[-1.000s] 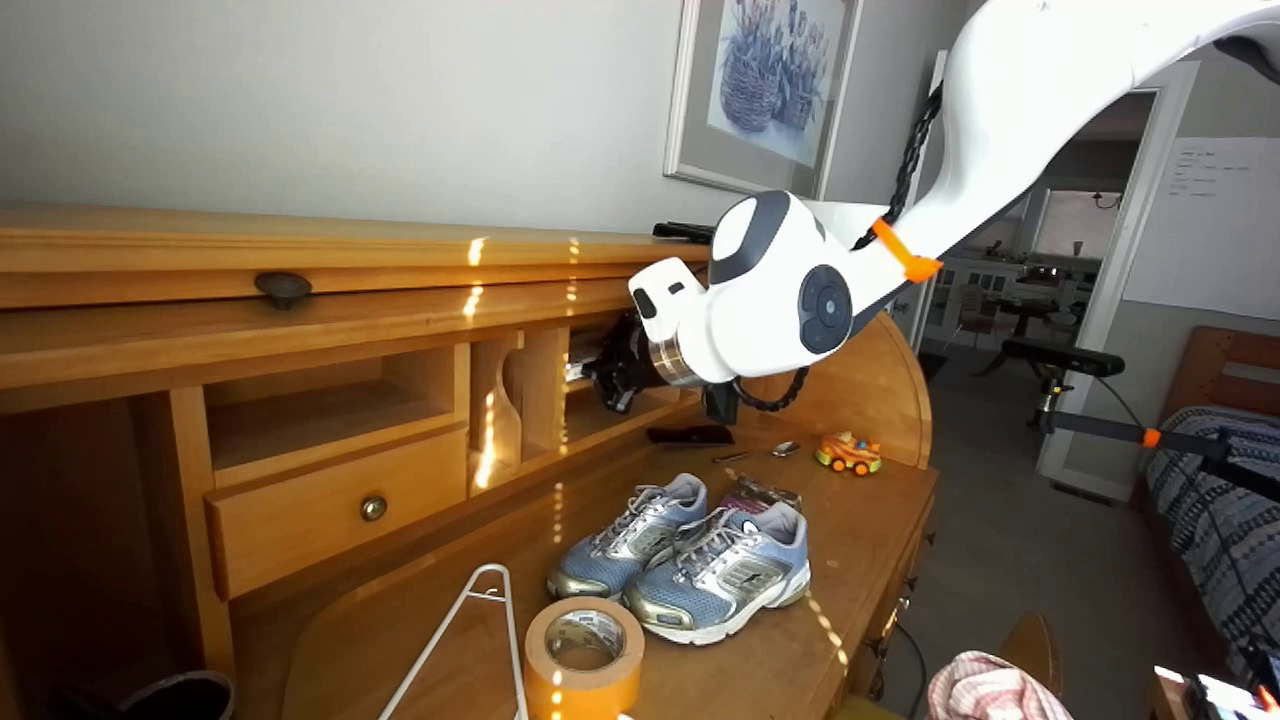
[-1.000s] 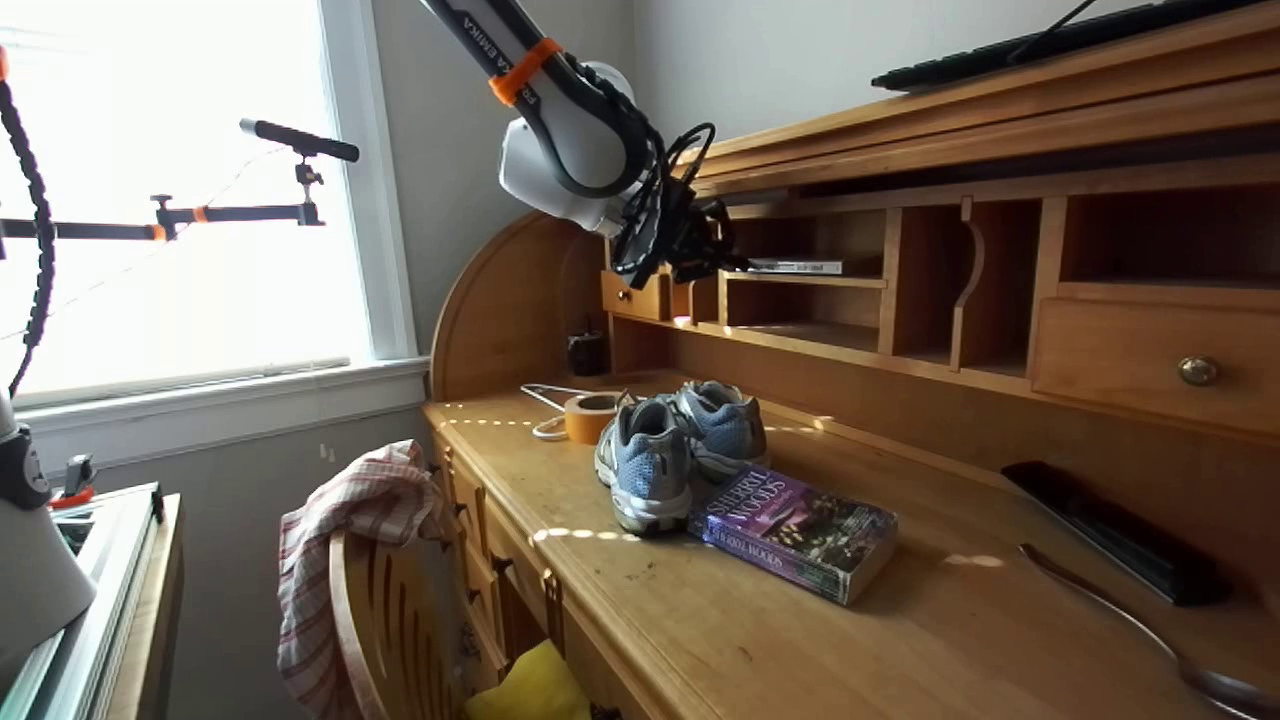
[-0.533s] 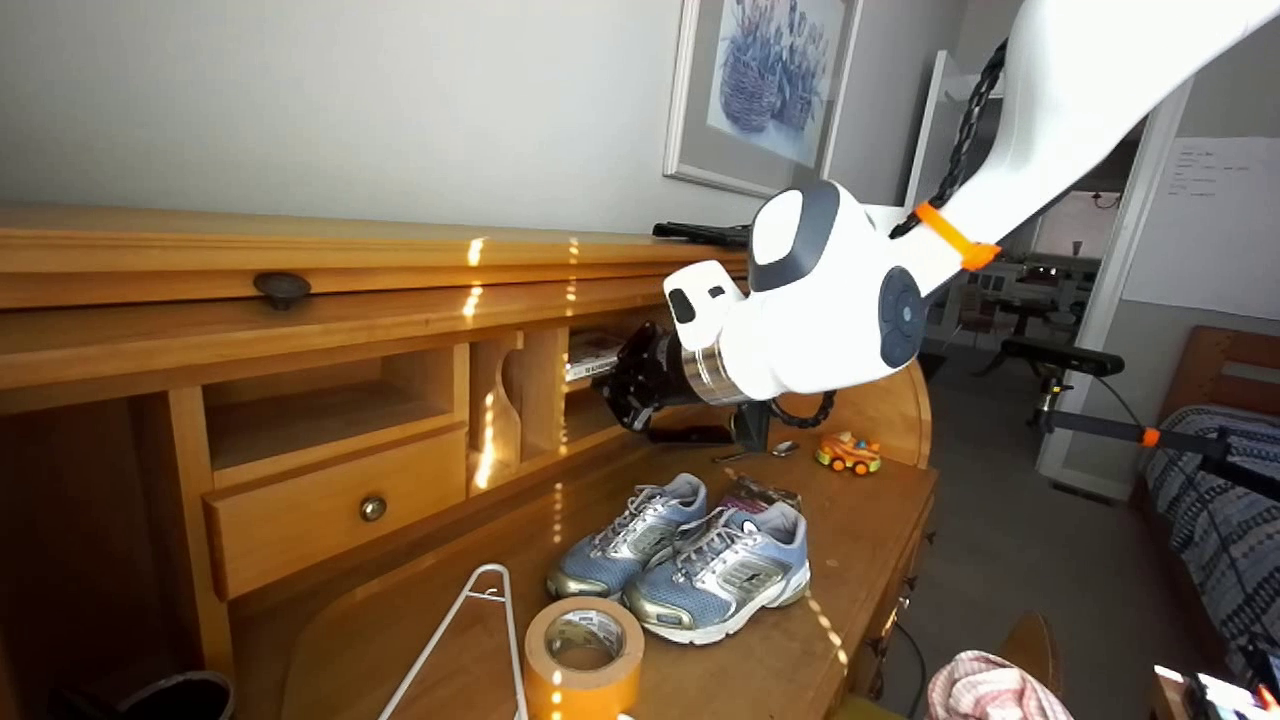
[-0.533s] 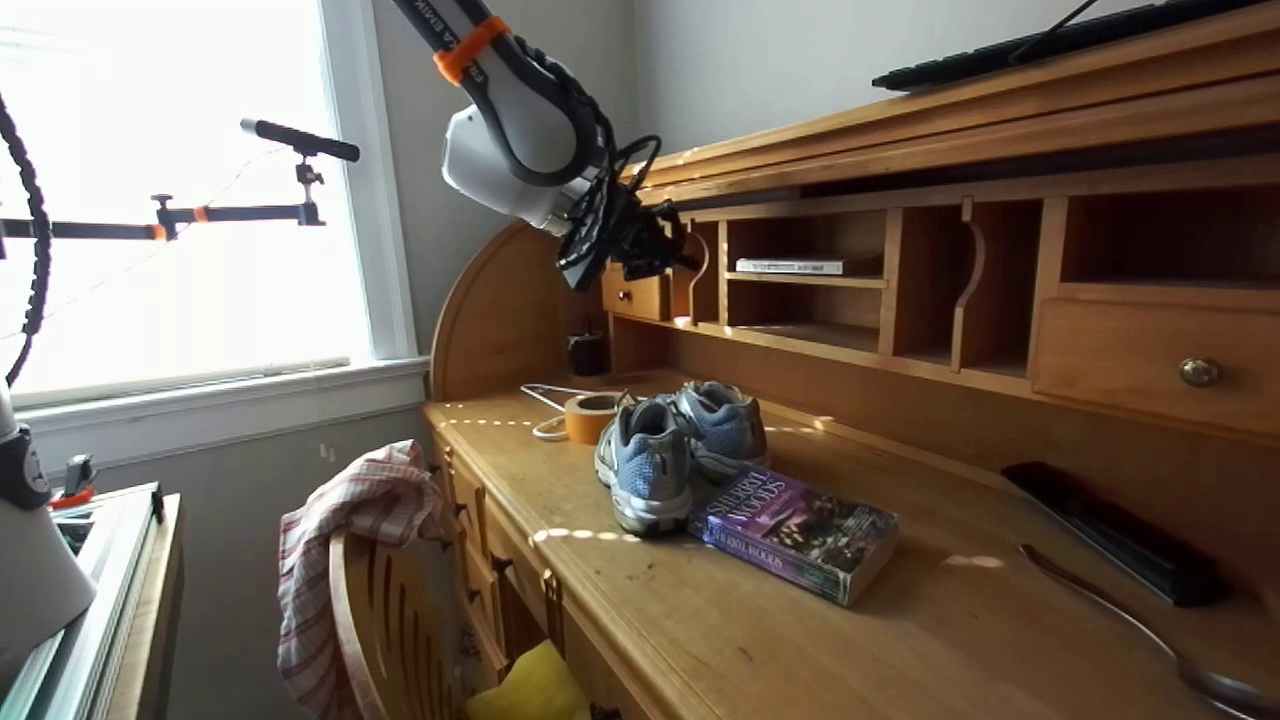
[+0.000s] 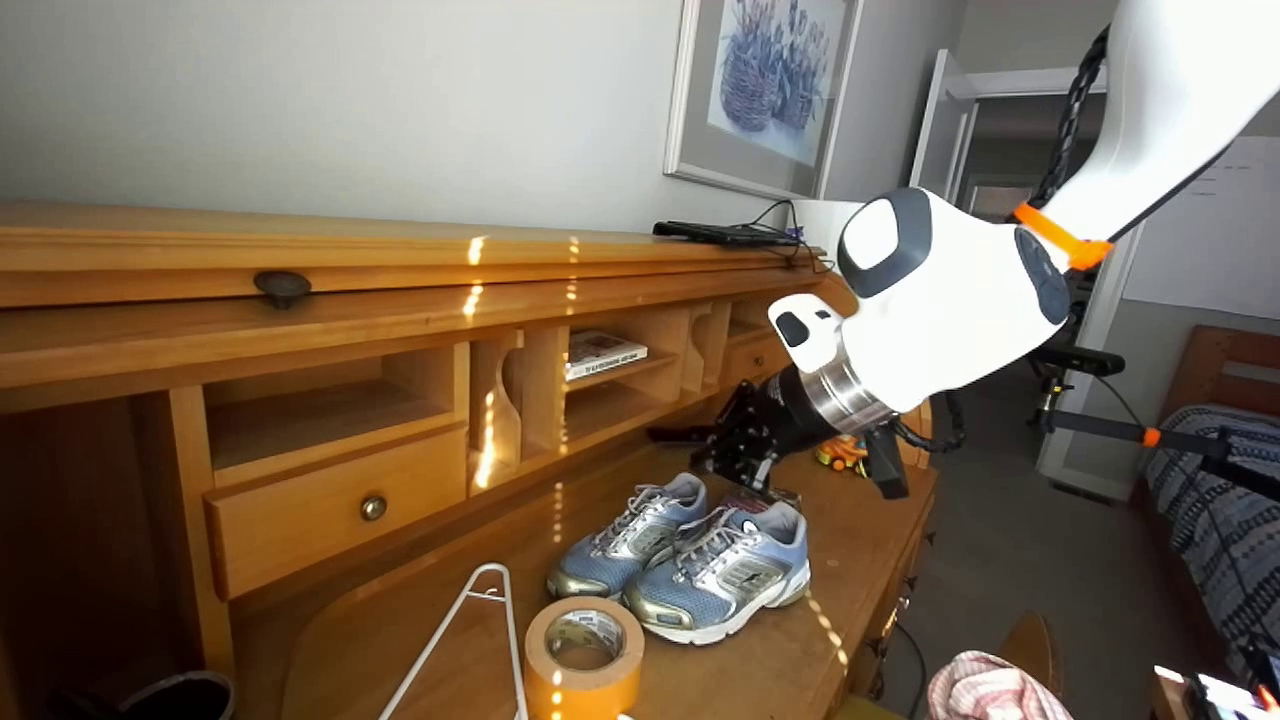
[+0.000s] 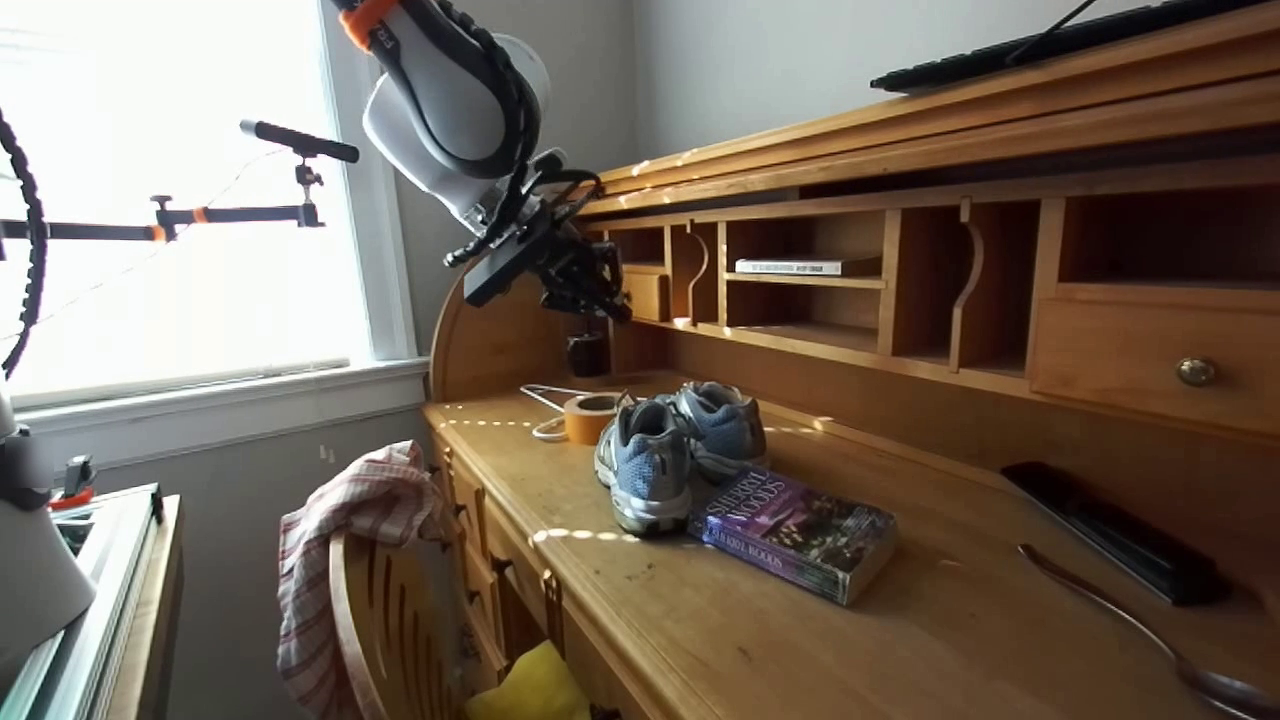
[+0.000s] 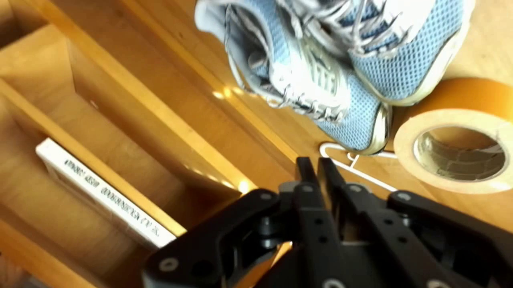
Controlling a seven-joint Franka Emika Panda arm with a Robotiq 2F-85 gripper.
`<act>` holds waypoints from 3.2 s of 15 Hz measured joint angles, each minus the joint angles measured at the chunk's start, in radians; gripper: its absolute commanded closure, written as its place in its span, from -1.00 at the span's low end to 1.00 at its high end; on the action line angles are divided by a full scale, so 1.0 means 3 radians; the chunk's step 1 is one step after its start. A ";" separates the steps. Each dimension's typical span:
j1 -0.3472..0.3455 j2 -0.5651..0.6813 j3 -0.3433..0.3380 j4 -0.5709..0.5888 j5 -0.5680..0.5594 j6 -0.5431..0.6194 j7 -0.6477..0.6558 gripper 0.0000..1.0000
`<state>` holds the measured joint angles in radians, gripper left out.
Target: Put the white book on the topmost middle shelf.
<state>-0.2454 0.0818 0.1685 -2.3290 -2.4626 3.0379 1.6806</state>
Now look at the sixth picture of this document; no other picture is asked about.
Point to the small black box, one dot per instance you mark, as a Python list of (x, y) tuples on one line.
[(591, 353)]

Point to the wooden roll-top desk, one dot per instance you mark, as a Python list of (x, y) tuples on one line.
[(934, 640)]

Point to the wooden drawer brass knob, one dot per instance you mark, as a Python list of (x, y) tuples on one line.
[(1133, 363), (646, 299)]

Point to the tan tape roll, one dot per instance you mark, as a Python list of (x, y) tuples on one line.
[(595, 421)]

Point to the metal spoon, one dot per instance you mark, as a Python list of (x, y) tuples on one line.
[(1133, 620)]

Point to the wooden chair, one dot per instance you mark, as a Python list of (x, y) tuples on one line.
[(400, 624)]

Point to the blue white sneaker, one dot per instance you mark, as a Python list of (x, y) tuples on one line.
[(646, 467), (726, 425)]

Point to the white conical base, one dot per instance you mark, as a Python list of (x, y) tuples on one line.
[(33, 575)]

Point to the black keyboard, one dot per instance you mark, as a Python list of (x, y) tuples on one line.
[(1041, 44)]

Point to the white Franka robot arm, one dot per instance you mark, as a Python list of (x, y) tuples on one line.
[(415, 132)]

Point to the black boom arm orange joints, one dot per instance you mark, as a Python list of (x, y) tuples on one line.
[(214, 213)]

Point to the black remote control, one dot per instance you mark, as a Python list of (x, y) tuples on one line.
[(1120, 532)]

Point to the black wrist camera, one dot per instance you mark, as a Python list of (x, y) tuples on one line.
[(505, 262)]

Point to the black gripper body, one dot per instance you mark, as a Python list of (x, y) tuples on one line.
[(576, 266)]

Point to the white framed window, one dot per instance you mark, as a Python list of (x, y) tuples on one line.
[(174, 172)]

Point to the red white checked towel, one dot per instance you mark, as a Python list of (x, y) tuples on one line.
[(354, 532)]

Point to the small red black device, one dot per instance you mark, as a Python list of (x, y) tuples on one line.
[(78, 483)]

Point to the purple paperback book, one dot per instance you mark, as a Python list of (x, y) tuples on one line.
[(794, 532)]

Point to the yellow cloth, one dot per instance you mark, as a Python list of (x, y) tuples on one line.
[(535, 686)]

